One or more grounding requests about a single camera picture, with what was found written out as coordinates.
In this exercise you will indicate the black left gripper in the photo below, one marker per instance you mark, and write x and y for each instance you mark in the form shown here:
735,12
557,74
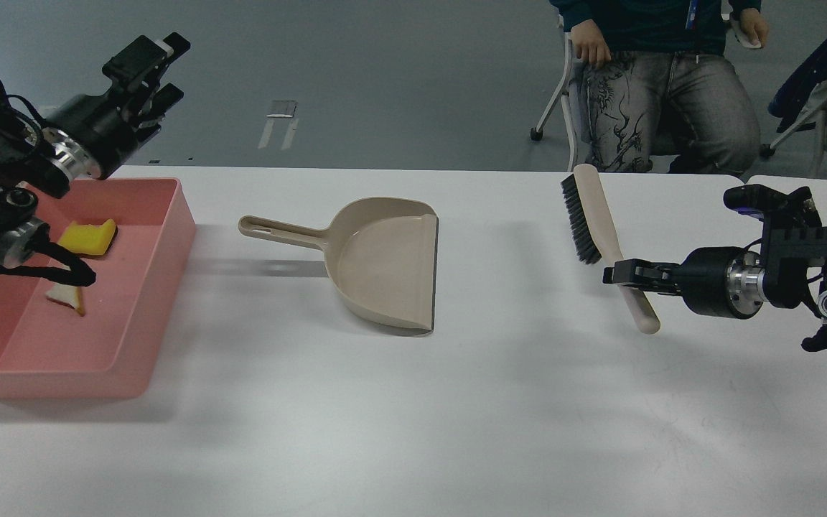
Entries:
94,136

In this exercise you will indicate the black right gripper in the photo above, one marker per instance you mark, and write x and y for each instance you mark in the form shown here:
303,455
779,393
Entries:
720,282

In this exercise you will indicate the beige brush black bristles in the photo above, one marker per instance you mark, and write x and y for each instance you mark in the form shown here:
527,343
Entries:
595,237

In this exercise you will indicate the yellow sponge piece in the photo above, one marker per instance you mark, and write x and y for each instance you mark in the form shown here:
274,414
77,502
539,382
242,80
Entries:
88,240

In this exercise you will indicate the white bread slice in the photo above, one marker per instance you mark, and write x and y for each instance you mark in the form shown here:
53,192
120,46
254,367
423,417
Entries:
67,296

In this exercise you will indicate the beige plastic dustpan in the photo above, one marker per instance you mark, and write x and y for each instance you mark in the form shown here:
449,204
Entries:
379,252

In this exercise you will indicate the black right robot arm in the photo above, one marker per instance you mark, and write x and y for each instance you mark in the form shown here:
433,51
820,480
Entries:
789,268

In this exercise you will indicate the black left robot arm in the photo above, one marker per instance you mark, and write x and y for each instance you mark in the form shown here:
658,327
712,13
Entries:
26,249

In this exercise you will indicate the pink plastic bin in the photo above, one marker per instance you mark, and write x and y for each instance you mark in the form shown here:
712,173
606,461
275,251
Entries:
46,349

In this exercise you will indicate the seated person in jeans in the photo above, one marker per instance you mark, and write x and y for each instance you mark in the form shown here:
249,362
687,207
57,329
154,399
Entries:
647,59

